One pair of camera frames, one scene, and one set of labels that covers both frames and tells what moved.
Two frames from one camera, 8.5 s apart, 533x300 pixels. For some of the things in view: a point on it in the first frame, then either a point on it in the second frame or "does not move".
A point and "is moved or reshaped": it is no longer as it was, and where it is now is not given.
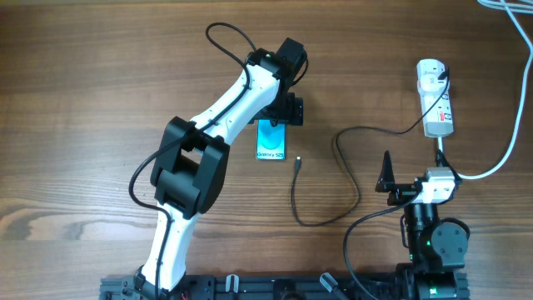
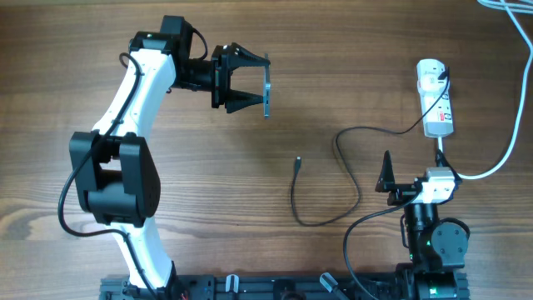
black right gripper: [402, 192] does not move
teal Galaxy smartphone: [271, 141] is moved or reshaped
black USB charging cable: [297, 161] does not move
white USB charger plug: [429, 82] does not move
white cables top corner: [510, 6] does not move
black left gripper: [291, 113] -> [221, 77]
